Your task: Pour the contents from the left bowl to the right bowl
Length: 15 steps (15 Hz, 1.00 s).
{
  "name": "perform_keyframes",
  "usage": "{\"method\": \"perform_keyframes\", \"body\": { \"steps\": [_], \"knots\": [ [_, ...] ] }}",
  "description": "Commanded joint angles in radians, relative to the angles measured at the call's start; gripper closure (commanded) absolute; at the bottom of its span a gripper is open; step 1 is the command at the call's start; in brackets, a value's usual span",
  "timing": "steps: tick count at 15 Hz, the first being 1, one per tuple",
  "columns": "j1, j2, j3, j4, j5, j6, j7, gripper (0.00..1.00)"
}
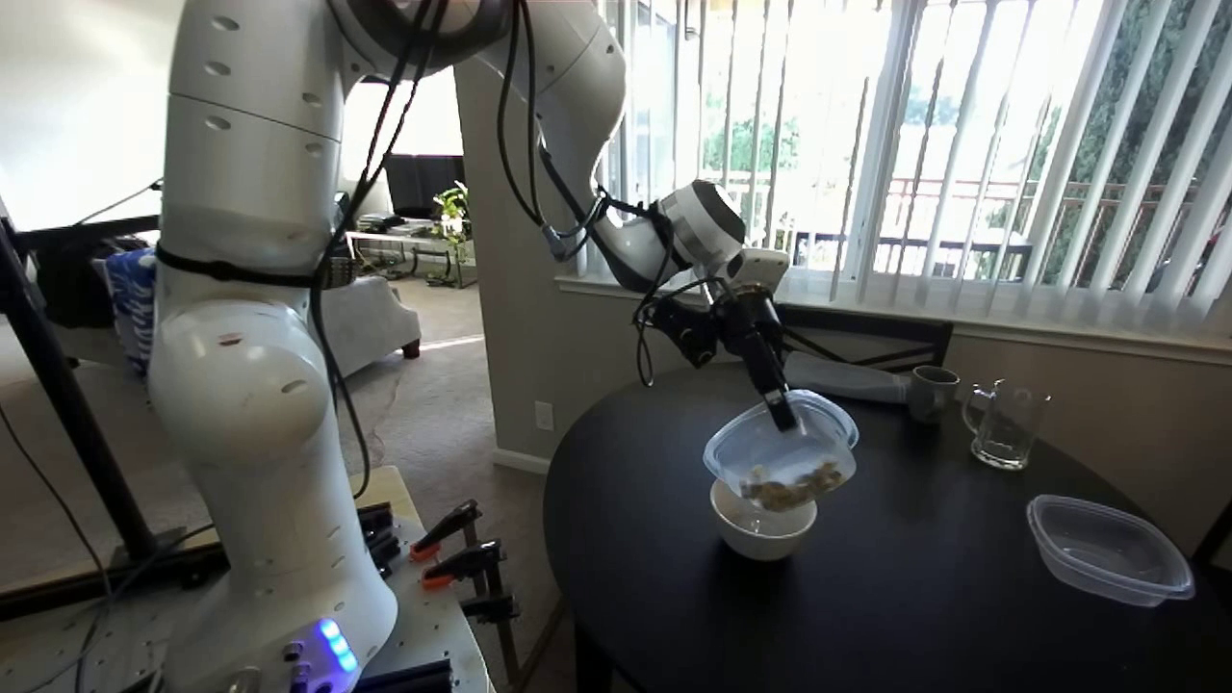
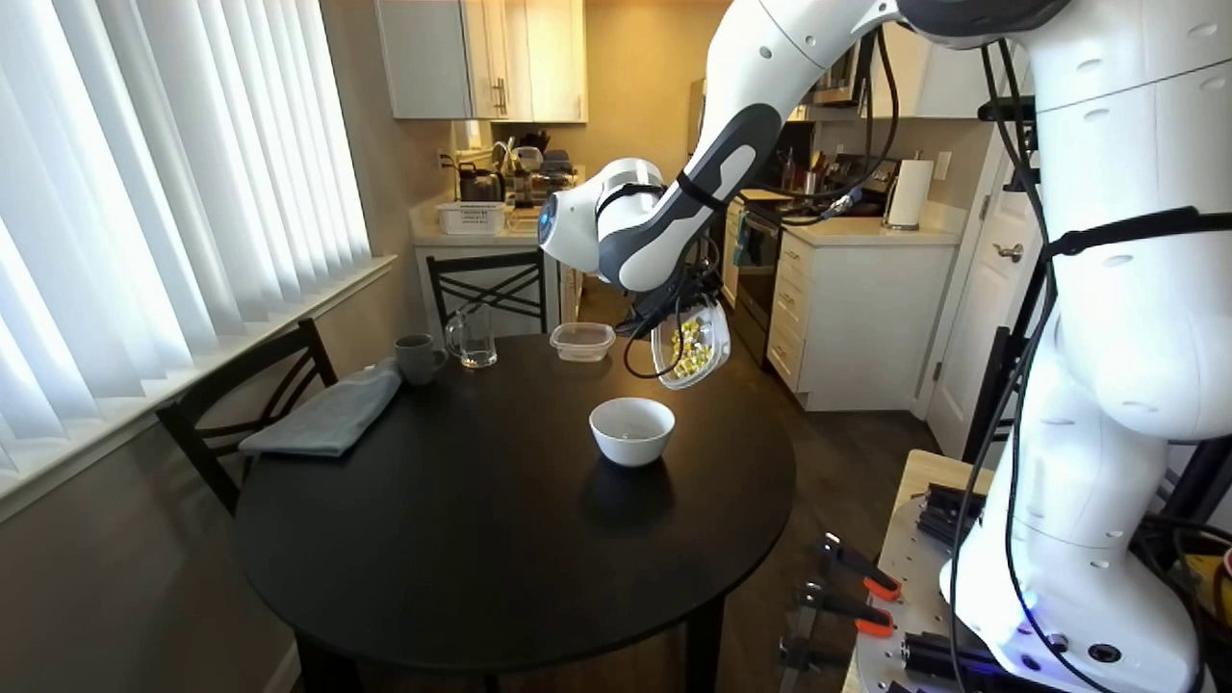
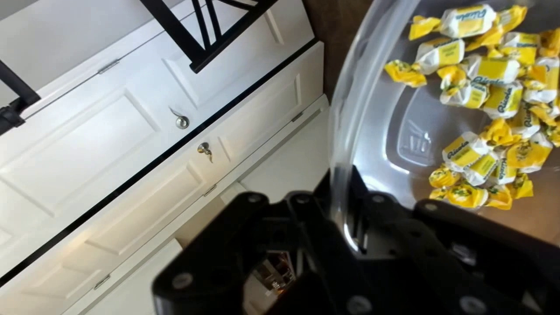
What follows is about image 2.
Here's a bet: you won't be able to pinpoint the white lower kitchen cabinet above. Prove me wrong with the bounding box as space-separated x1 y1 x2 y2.
764 212 969 417

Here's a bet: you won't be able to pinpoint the black table leg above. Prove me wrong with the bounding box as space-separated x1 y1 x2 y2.
683 589 733 693
294 627 366 693

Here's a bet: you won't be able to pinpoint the countertop appliances clutter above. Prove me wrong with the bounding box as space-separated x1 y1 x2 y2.
446 116 579 212

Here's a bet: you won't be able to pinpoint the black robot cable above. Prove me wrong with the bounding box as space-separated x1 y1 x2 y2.
774 25 1082 693

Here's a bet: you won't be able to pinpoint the light robot stand table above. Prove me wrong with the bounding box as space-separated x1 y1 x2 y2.
840 446 1034 693

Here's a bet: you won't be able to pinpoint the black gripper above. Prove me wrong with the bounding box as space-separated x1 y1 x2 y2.
619 262 733 344

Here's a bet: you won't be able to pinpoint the kitchen counter with sink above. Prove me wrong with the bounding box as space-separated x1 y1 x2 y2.
407 170 595 254

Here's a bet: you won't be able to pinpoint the small empty plastic container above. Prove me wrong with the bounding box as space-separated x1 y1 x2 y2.
547 320 619 366

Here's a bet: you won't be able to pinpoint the clear drinking glass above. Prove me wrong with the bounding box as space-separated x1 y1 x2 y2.
443 303 506 375

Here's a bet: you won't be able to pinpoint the white vertical window blinds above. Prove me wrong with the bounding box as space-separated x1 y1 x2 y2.
0 0 378 453

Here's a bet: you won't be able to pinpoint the black box on stand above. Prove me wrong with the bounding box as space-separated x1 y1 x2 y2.
912 479 990 551

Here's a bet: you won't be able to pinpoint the grey folded cloth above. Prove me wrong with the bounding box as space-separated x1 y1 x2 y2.
237 361 407 462

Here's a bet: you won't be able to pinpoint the orange black bar clamp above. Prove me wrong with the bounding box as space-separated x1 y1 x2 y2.
799 577 903 645
815 528 904 605

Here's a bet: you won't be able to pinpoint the clear plastic food container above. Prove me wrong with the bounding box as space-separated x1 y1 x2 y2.
647 297 740 398

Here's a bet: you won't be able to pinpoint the white kitchen cabinet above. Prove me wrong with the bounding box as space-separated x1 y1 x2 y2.
375 0 595 129
764 212 969 417

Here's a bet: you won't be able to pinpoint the yellowish snack pieces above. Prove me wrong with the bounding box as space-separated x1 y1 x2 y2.
672 313 724 384

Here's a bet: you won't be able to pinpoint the black chair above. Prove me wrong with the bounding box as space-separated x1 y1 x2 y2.
425 247 551 344
153 316 342 515

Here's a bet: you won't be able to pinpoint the white ceramic bowl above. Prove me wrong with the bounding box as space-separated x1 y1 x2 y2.
584 394 679 470

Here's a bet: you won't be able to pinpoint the black kitchen stove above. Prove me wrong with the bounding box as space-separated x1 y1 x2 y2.
720 188 800 330

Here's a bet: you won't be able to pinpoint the black strap on arm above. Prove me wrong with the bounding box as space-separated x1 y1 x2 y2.
1045 204 1232 262

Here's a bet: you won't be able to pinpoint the white paper towel roll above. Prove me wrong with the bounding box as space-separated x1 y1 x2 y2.
886 154 939 234

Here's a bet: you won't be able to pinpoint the white upper kitchen cabinet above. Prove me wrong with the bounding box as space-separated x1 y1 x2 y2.
375 0 595 129

